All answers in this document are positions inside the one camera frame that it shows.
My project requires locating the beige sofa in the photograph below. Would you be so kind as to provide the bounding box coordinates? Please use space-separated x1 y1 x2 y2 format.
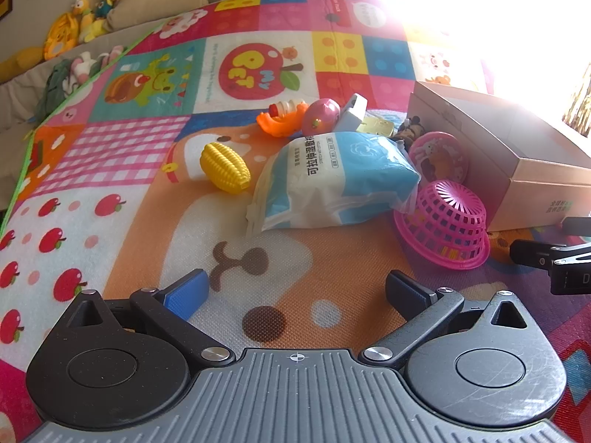
0 0 208 158

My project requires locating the colourful printed play mat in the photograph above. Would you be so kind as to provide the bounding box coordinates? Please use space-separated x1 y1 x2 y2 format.
0 0 591 443

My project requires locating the pink egg-shaped toy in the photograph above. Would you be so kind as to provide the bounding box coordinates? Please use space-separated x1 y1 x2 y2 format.
302 98 341 135

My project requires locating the beige pillow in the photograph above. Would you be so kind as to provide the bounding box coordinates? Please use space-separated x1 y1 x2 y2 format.
106 0 209 33

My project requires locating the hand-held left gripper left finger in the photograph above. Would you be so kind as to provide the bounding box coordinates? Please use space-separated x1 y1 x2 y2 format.
60 268 234 369

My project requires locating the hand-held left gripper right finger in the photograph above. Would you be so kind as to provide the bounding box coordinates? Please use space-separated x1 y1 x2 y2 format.
359 271 532 370

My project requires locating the yellow toy corn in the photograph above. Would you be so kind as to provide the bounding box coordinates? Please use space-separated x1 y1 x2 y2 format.
199 143 251 193

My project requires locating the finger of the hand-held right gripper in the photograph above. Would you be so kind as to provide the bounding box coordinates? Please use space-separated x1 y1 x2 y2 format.
561 218 591 236
510 239 591 266

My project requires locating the pale yellow toy block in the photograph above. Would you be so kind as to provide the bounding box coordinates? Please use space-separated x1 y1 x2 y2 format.
358 115 395 138

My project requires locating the yellow duck plush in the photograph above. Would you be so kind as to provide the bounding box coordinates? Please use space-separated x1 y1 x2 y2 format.
71 0 105 42

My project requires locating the white toy bottle red cap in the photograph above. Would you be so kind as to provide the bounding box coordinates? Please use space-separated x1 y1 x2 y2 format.
270 99 305 118

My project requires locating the blue white tissue pack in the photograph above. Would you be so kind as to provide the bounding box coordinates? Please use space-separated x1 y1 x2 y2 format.
246 131 422 234

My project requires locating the patterned curtain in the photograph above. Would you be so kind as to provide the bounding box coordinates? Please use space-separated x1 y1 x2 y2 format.
561 62 591 137

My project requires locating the beige cardboard box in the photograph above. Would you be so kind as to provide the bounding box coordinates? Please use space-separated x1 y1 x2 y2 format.
407 80 591 232

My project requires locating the pink round cartoon plate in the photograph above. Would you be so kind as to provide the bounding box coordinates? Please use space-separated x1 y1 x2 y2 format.
409 131 470 184

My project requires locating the pink plastic basket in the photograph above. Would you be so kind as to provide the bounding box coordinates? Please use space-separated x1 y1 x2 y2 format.
393 180 491 271

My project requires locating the pink white plush toy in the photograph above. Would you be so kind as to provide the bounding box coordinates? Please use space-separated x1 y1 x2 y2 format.
69 46 125 90

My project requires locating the yellow round plush cushion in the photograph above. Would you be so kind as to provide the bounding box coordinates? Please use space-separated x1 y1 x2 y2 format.
44 13 81 60

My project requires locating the black-haired doll figure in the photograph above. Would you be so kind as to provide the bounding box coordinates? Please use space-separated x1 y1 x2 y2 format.
392 116 423 148

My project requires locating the green plush toy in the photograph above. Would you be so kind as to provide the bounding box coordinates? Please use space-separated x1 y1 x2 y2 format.
34 58 81 121

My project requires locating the orange plastic toy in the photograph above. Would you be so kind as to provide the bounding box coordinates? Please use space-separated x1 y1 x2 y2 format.
257 102 309 138

